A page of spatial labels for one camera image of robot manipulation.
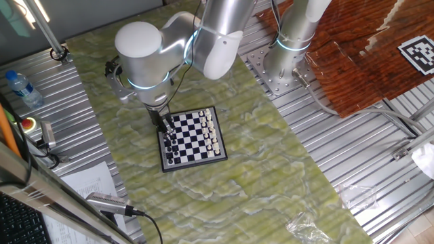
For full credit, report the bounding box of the black and white marker tag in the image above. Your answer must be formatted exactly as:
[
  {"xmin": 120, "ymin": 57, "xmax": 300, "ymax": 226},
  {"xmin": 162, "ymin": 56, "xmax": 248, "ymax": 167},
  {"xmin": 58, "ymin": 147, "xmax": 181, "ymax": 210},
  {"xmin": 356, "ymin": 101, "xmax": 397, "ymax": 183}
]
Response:
[{"xmin": 397, "ymin": 35, "xmax": 434, "ymax": 76}]

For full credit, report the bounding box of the black computer keyboard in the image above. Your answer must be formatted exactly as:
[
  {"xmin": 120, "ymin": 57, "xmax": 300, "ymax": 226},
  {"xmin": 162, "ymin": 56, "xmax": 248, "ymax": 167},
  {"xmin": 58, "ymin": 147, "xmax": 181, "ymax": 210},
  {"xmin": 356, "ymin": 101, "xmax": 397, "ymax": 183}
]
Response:
[{"xmin": 0, "ymin": 192, "xmax": 52, "ymax": 244}]

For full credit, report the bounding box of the silver ribbed camera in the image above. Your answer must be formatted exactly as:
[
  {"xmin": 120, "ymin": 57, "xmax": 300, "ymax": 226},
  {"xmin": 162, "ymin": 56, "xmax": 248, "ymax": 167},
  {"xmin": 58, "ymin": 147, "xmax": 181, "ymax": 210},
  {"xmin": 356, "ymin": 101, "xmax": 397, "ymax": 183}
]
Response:
[{"xmin": 85, "ymin": 192, "xmax": 145, "ymax": 218}]

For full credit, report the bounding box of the red emergency stop button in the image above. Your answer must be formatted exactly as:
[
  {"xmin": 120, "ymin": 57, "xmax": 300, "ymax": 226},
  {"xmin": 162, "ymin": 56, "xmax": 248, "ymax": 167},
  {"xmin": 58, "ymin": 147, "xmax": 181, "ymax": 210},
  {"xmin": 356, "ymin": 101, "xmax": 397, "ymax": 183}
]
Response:
[{"xmin": 20, "ymin": 117, "xmax": 37, "ymax": 134}]

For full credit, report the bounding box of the flat clear plastic bag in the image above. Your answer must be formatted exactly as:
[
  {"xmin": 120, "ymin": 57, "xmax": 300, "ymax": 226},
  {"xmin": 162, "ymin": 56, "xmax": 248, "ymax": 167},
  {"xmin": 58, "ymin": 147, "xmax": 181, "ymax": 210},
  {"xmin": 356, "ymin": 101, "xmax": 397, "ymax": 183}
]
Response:
[{"xmin": 338, "ymin": 182, "xmax": 380, "ymax": 210}]

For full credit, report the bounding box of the white cloth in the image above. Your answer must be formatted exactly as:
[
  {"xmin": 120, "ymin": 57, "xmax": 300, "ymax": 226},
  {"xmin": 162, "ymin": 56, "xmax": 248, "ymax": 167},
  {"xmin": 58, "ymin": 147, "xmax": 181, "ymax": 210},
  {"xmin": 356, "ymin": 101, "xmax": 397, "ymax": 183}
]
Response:
[{"xmin": 411, "ymin": 142, "xmax": 434, "ymax": 180}]

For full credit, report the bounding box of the black camera cable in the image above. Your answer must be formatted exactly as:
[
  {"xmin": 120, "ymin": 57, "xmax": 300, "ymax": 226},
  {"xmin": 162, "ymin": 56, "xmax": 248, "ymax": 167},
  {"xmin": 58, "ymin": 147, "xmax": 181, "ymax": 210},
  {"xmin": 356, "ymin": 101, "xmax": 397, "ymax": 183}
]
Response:
[{"xmin": 134, "ymin": 209, "xmax": 164, "ymax": 244}]

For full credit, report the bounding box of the crumpled clear plastic wrap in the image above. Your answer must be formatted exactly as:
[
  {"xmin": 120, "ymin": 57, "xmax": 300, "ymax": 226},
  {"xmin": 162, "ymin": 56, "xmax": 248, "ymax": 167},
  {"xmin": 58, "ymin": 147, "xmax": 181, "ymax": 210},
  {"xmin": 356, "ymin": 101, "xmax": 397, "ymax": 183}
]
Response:
[{"xmin": 285, "ymin": 211, "xmax": 336, "ymax": 244}]

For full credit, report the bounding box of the black and white chessboard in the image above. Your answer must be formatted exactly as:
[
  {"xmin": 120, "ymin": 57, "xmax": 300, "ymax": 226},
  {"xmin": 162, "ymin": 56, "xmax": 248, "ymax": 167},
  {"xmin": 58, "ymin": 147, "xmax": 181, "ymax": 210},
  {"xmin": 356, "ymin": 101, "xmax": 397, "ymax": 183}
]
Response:
[{"xmin": 156, "ymin": 106, "xmax": 229, "ymax": 173}]

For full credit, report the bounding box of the printed paper sheet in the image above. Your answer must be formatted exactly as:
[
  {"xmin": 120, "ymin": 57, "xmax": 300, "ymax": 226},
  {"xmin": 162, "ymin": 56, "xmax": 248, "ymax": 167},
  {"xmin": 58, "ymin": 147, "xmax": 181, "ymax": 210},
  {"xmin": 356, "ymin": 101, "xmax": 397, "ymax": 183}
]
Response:
[{"xmin": 42, "ymin": 161, "xmax": 128, "ymax": 244}]

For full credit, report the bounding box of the black base cable bundle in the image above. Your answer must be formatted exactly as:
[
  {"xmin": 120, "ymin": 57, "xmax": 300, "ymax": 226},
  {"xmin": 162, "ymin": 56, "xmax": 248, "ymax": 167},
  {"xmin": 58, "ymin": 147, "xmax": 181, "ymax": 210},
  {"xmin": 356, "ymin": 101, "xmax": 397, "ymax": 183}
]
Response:
[{"xmin": 267, "ymin": 0, "xmax": 284, "ymax": 48}]

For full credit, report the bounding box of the aluminium frame post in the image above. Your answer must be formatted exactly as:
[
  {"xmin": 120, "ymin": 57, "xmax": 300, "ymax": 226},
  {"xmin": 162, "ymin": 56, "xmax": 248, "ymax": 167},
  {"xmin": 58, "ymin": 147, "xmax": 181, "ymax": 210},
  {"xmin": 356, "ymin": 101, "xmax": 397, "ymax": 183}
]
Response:
[{"xmin": 23, "ymin": 0, "xmax": 71, "ymax": 66}]

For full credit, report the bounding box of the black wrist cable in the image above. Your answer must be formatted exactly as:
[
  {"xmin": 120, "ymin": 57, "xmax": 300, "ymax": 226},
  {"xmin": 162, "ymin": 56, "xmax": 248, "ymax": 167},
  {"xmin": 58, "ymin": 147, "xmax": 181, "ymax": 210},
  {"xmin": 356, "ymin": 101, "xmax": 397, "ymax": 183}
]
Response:
[{"xmin": 165, "ymin": 0, "xmax": 203, "ymax": 106}]

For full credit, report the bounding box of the clear plastic water bottle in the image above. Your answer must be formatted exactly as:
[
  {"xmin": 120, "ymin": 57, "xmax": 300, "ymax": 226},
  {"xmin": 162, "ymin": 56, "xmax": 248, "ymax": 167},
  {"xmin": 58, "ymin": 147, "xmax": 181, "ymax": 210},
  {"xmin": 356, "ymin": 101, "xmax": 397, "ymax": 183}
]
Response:
[{"xmin": 5, "ymin": 70, "xmax": 45, "ymax": 109}]

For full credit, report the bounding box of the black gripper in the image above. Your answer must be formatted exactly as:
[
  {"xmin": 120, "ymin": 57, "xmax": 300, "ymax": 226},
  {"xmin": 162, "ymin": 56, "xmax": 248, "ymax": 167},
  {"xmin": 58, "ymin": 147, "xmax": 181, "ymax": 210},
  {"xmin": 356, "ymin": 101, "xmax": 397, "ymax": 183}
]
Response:
[{"xmin": 146, "ymin": 103, "xmax": 177, "ymax": 136}]

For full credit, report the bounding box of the orange woven cloth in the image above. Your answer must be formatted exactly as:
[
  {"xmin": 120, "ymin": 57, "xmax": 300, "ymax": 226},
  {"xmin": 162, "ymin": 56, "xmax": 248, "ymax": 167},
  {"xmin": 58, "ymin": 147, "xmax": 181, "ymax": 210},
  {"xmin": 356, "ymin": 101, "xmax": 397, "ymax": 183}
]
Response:
[{"xmin": 254, "ymin": 0, "xmax": 434, "ymax": 119}]

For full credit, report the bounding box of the orange tube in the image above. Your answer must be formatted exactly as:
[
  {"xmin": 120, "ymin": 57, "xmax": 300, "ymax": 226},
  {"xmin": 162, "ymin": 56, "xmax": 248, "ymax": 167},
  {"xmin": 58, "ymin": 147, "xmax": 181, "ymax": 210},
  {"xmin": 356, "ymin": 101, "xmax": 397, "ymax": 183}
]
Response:
[{"xmin": 0, "ymin": 103, "xmax": 22, "ymax": 157}]

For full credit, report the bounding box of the aluminium frame bar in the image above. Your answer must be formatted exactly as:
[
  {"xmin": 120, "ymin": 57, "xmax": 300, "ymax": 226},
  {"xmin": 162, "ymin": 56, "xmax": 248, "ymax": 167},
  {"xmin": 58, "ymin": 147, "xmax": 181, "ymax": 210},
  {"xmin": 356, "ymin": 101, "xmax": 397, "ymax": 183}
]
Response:
[{"xmin": 0, "ymin": 142, "xmax": 136, "ymax": 244}]

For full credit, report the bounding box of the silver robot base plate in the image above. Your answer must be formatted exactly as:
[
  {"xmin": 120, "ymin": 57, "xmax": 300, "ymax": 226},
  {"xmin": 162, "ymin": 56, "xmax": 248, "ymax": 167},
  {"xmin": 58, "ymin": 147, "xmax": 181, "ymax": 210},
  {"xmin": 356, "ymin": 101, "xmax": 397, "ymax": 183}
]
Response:
[{"xmin": 246, "ymin": 45, "xmax": 321, "ymax": 96}]

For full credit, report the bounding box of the grey camera on stand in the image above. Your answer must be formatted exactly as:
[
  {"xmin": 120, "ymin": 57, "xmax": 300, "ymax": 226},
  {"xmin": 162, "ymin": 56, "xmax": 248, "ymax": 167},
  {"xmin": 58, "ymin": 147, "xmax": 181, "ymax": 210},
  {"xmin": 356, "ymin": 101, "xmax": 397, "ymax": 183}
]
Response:
[{"xmin": 36, "ymin": 121, "xmax": 61, "ymax": 169}]

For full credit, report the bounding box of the wrist camera with silver bracket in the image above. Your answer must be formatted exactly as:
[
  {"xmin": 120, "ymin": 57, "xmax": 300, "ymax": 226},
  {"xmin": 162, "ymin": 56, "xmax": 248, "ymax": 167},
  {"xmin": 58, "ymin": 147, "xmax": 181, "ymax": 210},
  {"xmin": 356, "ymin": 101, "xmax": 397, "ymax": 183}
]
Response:
[{"xmin": 104, "ymin": 60, "xmax": 137, "ymax": 104}]

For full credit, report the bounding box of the grey robot base hose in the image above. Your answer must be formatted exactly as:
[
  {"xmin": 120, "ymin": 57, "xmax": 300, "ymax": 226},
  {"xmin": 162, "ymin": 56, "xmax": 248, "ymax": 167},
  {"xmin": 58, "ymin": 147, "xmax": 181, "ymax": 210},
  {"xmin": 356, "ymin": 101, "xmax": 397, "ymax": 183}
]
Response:
[{"xmin": 292, "ymin": 67, "xmax": 429, "ymax": 136}]

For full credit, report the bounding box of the black cable loop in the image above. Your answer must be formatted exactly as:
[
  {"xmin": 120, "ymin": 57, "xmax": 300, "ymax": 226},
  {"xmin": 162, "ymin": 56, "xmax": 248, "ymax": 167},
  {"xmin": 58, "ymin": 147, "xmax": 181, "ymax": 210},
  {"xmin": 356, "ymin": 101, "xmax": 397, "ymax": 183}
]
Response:
[{"xmin": 50, "ymin": 45, "xmax": 71, "ymax": 63}]

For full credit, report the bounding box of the aluminium profile with bracket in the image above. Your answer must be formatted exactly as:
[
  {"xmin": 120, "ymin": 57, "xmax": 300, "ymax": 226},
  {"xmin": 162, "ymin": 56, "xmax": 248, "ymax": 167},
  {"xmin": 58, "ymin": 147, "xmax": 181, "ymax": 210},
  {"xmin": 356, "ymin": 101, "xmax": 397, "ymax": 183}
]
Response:
[{"xmin": 392, "ymin": 98, "xmax": 434, "ymax": 162}]

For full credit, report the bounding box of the green marble pattern mat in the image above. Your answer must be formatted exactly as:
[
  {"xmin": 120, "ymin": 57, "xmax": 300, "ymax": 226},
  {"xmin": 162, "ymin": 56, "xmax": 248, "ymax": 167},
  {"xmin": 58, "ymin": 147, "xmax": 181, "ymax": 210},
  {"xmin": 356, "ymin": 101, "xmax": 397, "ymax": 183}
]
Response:
[{"xmin": 65, "ymin": 0, "xmax": 374, "ymax": 244}]

